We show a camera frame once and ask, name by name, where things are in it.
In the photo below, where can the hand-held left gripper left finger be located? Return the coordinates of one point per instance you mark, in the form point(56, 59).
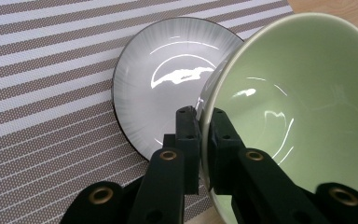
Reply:
point(188, 140)

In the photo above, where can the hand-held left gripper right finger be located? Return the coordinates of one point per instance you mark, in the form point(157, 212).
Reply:
point(223, 143)

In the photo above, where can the grey plate dark rim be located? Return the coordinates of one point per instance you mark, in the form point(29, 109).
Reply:
point(143, 93)

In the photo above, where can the green ceramic bowl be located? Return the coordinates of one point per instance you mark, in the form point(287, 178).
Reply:
point(307, 77)

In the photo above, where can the striped woven placemat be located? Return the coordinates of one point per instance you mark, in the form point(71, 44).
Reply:
point(43, 109)

